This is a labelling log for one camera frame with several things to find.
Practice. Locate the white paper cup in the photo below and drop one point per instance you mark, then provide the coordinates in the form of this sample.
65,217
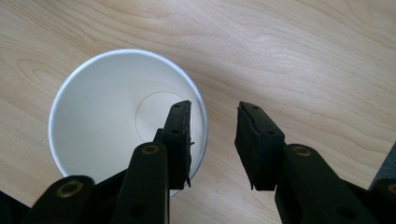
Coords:
102,118

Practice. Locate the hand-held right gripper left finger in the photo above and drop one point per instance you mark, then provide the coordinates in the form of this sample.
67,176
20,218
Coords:
179,149

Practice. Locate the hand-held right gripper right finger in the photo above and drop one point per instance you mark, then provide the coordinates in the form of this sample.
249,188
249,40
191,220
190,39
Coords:
260,149

